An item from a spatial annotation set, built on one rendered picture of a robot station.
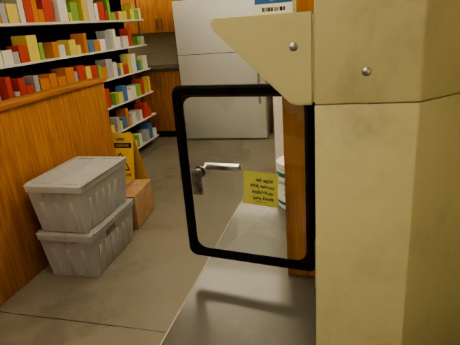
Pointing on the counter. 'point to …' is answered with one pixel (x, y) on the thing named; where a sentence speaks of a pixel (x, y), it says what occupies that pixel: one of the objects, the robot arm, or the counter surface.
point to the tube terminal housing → (387, 172)
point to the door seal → (308, 176)
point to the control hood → (276, 50)
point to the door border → (190, 176)
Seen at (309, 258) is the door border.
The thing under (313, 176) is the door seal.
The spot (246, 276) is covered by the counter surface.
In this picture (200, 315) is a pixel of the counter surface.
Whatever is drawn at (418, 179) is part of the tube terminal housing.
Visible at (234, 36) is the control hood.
